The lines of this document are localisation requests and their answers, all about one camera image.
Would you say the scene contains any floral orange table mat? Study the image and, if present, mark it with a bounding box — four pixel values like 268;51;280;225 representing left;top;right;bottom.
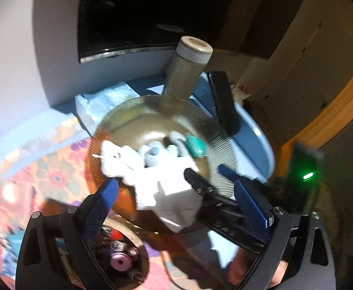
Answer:
0;114;235;290

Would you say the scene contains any light blue tissue pack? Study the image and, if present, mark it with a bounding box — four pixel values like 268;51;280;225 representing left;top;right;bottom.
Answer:
75;82;139;135

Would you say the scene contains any black monitor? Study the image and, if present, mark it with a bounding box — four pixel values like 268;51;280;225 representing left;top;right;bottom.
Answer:
78;0;303;63

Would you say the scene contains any ribbed glass bowl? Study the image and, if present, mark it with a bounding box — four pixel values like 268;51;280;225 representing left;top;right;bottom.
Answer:
89;95;237;233

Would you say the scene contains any teal rubber boot toy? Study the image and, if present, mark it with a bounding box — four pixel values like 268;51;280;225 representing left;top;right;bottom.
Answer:
185;135;207;159

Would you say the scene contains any blue grey plush toy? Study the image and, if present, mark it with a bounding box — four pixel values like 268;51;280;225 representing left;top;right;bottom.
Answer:
137;131;189;167

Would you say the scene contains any person right hand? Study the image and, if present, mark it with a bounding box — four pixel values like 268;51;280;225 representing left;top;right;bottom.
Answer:
227;248;288;288

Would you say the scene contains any brown pen holder cup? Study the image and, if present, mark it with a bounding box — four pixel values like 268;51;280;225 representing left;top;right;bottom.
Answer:
87;217;150;289

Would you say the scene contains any grey thermos bottle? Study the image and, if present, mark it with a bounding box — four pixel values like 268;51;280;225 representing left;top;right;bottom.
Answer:
162;36;213;100

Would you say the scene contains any round blue tray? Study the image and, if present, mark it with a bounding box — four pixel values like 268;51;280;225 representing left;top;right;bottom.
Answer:
190;73;275;183

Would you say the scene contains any pink capped pen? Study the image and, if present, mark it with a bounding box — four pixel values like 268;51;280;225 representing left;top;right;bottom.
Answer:
110;252;132;272

